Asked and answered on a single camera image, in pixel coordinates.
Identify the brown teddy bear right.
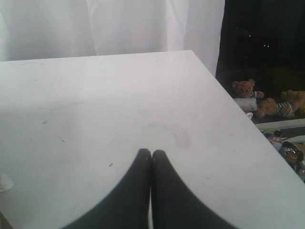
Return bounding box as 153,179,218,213
281,90,305,114

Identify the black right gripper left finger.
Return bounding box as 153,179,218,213
65,149,152,229

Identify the shiny round metal object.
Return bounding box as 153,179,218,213
279,142,305,164

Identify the brown teddy bear striped shirt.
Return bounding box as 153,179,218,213
254,98,294,119

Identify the brown teddy bear left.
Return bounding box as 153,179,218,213
232,79,264,99

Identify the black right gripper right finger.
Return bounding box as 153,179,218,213
151,150,235,229

